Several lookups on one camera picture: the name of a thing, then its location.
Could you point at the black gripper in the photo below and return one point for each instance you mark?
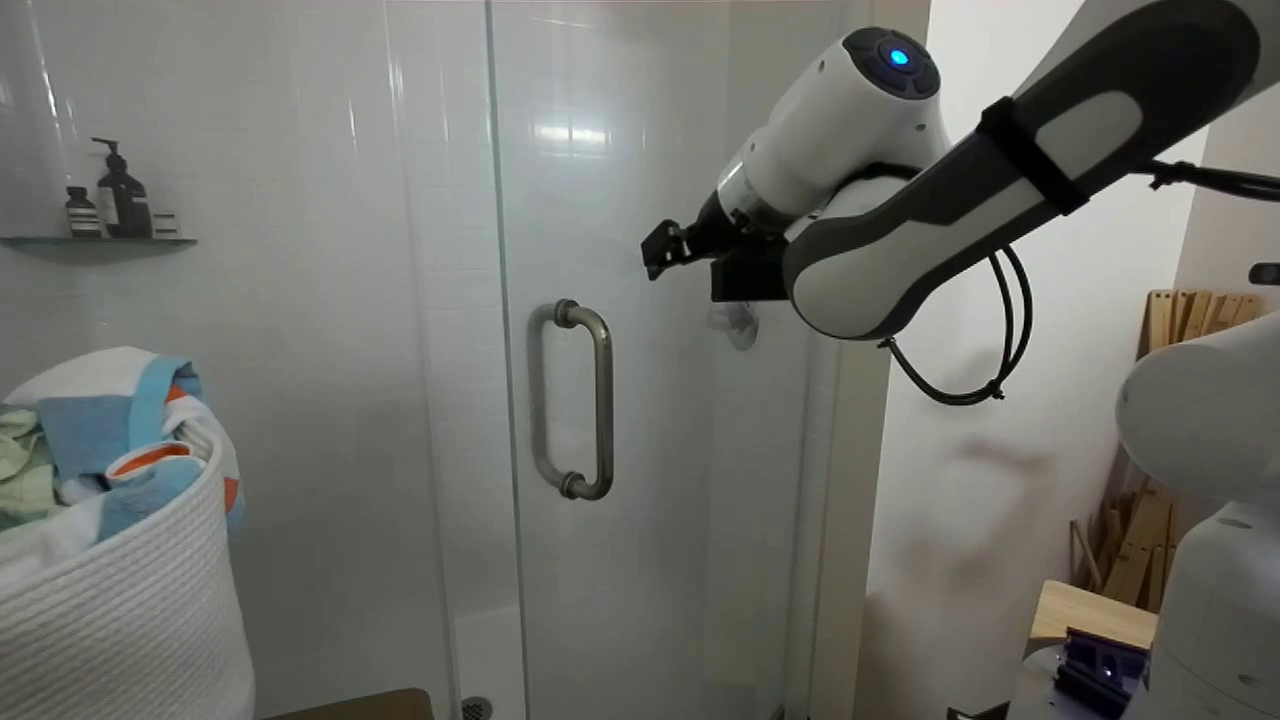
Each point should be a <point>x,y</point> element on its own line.
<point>709,229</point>

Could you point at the glass shower door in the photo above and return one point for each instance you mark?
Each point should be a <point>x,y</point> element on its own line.
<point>640,466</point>

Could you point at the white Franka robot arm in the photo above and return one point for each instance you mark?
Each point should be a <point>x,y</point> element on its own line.
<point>962,202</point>

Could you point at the chrome shower valve knob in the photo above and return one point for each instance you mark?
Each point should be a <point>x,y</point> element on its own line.
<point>738,330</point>

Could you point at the fixed glass shower panel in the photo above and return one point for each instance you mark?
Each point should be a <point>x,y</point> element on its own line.
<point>265,401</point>

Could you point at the small pale jar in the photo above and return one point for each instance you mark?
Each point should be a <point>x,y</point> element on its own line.
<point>165,226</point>

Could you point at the dark pump bottle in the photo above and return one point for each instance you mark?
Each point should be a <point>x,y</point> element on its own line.
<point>123,197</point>

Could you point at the leaning wooden planks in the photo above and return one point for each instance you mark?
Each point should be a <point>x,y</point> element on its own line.
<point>1141,534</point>

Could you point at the light wood block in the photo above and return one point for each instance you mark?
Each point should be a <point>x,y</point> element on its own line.
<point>1084,614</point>

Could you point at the brown wooden stool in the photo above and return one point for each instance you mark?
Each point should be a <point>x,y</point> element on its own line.
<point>358,704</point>

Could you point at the small dark-lidded jar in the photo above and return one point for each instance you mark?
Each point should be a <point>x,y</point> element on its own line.
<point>80,216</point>

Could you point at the blue white orange towel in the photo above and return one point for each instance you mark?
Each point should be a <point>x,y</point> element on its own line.
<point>94,425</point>

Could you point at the blue clamp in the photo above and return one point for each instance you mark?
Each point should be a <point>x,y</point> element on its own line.
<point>1103,665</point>

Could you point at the white woven laundry basket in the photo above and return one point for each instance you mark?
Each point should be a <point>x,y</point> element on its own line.
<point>132,614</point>

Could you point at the pale green cloth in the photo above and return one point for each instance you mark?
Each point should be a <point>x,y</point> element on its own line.
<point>26,472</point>

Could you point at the dark wall shelf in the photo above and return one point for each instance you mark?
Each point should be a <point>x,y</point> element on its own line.
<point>94,246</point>

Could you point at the dark wall fixture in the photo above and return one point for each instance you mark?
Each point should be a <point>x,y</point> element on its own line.
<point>1267,272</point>

